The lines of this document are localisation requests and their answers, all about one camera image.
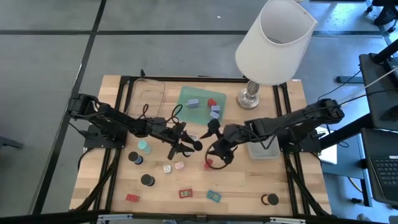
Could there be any clear plastic bin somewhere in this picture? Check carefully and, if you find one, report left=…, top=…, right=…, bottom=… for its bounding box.
left=131, top=78, right=167, bottom=118

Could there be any black aluminium table frame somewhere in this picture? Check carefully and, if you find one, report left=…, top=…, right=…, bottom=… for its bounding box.
left=0, top=68, right=386, bottom=224

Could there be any black keyboard desk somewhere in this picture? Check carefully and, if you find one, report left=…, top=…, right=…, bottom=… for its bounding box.
left=359, top=126, right=398, bottom=208

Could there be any translucent green plastic bin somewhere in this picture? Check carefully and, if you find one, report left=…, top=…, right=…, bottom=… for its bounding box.
left=175, top=85, right=228, bottom=126

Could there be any teal hourglass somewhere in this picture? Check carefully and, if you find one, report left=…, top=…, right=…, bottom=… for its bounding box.
left=137, top=139, right=152, bottom=155

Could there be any teal patterned tile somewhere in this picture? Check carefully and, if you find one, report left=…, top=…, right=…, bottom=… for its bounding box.
left=206, top=189, right=223, bottom=204

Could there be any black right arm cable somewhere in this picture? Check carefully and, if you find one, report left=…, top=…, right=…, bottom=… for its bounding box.
left=204, top=145, right=239, bottom=170

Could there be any black side desk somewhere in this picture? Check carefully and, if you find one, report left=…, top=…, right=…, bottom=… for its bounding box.
left=358, top=52, right=398, bottom=132

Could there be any black laptop keyboard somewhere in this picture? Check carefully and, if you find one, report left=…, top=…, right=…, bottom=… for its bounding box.
left=368, top=154, right=398, bottom=207

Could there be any dark grey spool black cap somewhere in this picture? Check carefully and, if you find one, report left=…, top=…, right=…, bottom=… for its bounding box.
left=140, top=174, right=156, bottom=187

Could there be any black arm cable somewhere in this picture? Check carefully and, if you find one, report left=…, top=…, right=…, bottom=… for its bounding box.
left=141, top=103, right=184, bottom=126
left=204, top=145, right=239, bottom=170

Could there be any grey plastic bin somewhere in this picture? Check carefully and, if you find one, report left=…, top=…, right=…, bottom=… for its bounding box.
left=246, top=136, right=282, bottom=161

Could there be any orange spool black cap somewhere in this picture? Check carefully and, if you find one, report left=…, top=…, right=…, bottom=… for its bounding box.
left=261, top=193, right=280, bottom=207

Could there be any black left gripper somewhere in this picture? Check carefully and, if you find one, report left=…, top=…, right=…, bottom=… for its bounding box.
left=146, top=117, right=198, bottom=161

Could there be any grey desk foot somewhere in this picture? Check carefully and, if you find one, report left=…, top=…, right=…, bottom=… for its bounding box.
left=0, top=136, right=25, bottom=150
left=335, top=75, right=365, bottom=85

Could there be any silver table lamp white shade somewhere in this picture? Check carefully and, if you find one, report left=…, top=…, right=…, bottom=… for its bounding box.
left=234, top=0, right=318, bottom=111

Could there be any black office chair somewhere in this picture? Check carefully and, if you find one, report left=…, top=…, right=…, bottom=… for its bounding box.
left=365, top=0, right=398, bottom=34

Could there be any black desk support beam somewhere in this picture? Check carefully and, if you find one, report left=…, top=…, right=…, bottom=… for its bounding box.
left=319, top=113, right=374, bottom=150

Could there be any blue spool black cap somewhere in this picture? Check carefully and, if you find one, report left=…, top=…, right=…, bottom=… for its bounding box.
left=127, top=151, right=144, bottom=166

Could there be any white cable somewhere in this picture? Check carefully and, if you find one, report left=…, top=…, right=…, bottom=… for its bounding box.
left=337, top=66, right=398, bottom=105

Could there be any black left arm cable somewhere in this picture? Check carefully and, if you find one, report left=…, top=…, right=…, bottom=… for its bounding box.
left=141, top=103, right=184, bottom=126

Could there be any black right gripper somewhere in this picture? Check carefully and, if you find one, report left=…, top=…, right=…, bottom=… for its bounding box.
left=200, top=119, right=249, bottom=166

